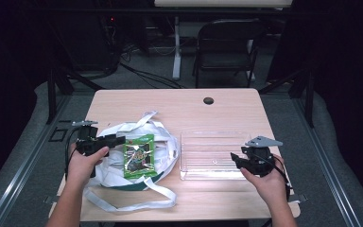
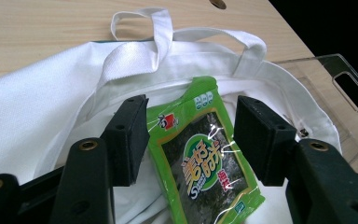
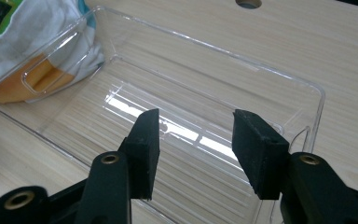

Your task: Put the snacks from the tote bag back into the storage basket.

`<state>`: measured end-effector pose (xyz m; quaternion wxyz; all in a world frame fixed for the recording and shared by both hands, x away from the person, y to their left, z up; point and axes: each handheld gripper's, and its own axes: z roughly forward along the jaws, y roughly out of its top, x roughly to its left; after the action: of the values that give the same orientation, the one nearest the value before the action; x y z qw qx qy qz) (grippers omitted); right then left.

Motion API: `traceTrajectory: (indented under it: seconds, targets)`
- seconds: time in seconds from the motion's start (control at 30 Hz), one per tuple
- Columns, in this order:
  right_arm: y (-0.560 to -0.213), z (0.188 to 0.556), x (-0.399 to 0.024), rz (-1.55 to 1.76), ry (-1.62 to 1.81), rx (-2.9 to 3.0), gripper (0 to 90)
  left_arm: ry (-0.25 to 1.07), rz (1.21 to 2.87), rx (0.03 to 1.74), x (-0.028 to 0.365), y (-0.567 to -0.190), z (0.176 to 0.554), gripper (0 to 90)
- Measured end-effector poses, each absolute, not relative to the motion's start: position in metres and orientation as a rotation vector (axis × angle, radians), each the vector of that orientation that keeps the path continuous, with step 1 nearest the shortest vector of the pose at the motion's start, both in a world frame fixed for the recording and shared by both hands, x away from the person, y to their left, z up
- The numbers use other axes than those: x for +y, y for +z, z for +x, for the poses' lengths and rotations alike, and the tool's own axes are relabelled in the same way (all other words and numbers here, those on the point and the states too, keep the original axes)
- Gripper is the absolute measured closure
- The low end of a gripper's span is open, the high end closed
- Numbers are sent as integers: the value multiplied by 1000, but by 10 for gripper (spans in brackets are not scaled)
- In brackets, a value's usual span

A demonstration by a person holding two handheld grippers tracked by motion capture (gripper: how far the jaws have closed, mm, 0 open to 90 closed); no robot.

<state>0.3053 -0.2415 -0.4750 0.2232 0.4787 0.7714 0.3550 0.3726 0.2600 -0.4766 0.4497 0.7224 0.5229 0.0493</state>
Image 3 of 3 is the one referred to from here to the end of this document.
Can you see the white cloth bag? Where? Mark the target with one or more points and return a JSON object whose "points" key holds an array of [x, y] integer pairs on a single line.
{"points": [[43, 28]]}

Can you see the clear plastic container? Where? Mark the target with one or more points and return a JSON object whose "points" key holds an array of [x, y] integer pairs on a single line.
{"points": [[199, 77]]}

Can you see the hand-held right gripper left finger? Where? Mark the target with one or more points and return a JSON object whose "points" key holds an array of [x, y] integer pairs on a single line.
{"points": [[141, 155]]}

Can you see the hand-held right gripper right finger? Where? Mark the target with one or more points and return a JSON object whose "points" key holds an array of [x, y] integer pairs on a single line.
{"points": [[261, 155]]}

